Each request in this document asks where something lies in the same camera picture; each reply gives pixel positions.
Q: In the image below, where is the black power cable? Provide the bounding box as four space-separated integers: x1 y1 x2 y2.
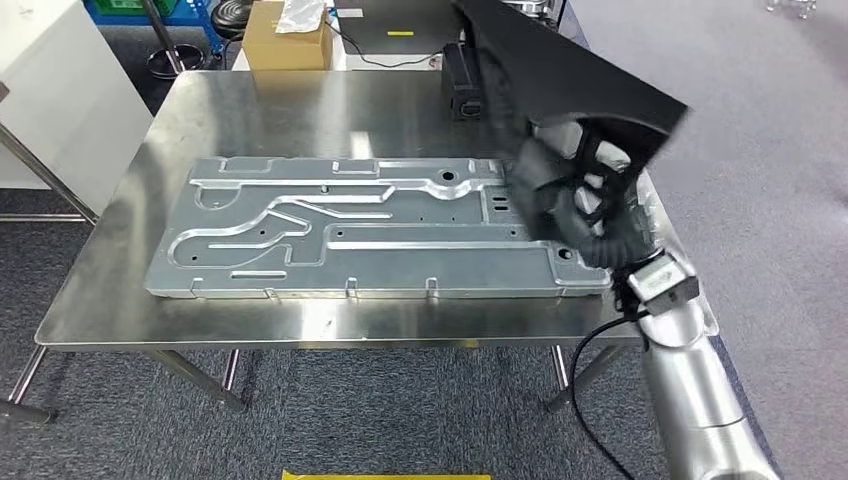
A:
326 18 444 71

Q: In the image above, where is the green plastic bin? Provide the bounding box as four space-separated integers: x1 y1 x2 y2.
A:
91 0 175 18

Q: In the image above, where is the blue metal shelf rack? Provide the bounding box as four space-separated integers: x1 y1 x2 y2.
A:
82 0 227 56

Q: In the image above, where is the stainless steel workbench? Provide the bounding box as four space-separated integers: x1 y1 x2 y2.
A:
33 68 721 415

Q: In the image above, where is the black pole with round base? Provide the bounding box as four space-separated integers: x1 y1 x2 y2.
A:
137 0 207 81

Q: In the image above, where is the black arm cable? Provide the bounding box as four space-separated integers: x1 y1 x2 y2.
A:
568 311 647 480

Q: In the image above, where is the white cabinet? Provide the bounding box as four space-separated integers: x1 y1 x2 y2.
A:
0 0 155 217

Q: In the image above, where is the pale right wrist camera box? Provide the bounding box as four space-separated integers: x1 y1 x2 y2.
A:
624 252 701 318

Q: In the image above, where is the black round stool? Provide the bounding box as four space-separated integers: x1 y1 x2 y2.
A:
209 0 254 42

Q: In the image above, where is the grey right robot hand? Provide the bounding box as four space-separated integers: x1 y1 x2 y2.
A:
506 139 602 257

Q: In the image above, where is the black ribbed box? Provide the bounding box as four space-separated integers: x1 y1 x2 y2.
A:
440 42 485 123

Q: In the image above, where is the grey stamped metal plate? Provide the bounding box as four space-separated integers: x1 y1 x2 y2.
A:
142 154 614 301

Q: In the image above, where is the white plastic bag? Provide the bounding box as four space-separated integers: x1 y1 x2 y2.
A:
274 0 327 36

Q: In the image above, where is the brown cardboard box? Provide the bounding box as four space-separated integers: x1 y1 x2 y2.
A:
241 0 335 73

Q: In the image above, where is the black laptop with yellow label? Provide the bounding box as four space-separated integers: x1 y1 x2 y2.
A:
333 0 465 56

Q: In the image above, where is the black plastic plate bracket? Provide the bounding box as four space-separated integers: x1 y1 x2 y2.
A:
452 0 690 230

